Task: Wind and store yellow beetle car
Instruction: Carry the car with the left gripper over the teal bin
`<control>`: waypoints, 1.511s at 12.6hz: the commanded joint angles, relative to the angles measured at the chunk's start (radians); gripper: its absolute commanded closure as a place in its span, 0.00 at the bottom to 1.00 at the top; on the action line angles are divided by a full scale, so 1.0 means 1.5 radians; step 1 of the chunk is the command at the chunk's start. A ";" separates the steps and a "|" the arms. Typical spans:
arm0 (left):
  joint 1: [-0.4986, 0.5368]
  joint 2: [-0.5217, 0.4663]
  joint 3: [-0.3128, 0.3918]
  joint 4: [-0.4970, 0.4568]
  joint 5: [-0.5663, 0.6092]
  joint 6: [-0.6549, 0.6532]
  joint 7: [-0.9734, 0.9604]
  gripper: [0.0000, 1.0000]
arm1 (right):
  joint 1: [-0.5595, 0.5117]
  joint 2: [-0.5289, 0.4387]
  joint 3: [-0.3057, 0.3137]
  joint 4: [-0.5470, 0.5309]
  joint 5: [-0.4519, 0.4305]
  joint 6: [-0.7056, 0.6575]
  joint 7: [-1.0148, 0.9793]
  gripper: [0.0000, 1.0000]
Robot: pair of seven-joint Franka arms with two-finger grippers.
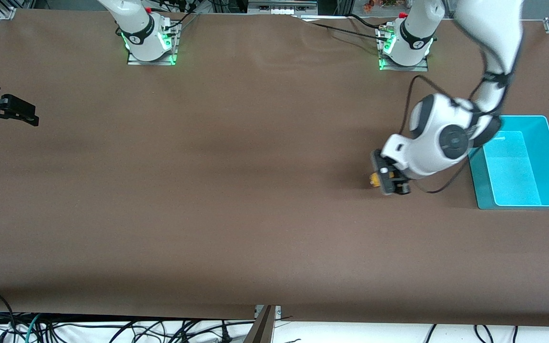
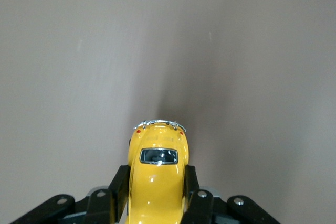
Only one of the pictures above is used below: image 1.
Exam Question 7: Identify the turquoise plastic bin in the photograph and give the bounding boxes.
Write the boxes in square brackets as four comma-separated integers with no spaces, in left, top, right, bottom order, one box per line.
[468,115,549,210]

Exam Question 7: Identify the brown table cover sheet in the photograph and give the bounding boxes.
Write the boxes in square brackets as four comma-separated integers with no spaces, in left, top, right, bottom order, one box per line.
[0,9,549,328]

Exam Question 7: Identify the orange decorative items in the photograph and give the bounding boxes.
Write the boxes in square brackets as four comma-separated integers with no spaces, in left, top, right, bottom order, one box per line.
[363,0,399,12]

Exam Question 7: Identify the grey equipment box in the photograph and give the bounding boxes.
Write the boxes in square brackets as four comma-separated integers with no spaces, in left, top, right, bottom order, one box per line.
[247,0,319,15]

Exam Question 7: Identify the dark table support bar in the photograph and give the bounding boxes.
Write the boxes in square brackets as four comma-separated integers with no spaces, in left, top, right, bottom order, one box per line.
[244,305,276,343]

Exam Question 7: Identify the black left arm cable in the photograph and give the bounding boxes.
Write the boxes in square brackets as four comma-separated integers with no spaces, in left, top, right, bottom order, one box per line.
[400,48,516,195]

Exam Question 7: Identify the long black table cable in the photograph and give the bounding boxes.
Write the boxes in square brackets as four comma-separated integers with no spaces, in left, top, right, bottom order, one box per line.
[292,15,392,43]

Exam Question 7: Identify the short black table cable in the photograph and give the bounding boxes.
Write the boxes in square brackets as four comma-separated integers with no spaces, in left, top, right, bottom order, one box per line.
[348,13,389,30]

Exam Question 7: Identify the silver table bracket plate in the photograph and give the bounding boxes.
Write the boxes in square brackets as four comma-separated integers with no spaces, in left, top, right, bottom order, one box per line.
[254,305,282,320]

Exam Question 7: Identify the black base connector cable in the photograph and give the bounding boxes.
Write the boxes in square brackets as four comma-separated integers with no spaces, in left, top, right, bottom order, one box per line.
[163,0,200,34]

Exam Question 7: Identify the teal floor cable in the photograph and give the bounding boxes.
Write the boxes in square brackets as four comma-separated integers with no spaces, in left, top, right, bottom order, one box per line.
[25,313,42,343]

